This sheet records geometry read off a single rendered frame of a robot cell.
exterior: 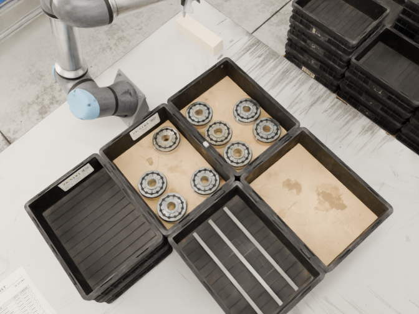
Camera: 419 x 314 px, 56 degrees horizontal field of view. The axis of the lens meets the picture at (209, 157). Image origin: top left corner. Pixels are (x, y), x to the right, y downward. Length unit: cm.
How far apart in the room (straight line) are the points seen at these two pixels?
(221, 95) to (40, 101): 157
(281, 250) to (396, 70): 131
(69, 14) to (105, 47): 172
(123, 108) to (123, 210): 41
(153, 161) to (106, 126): 35
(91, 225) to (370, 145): 110
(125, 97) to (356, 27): 129
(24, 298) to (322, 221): 109
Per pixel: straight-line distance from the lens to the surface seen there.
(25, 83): 297
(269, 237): 134
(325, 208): 139
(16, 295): 165
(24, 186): 175
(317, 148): 139
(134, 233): 139
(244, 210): 136
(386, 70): 230
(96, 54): 290
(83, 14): 121
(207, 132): 144
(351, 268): 150
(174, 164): 143
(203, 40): 181
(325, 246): 136
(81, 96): 149
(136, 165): 146
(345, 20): 230
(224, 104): 153
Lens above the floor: 214
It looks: 66 degrees down
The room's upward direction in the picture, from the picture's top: 10 degrees counter-clockwise
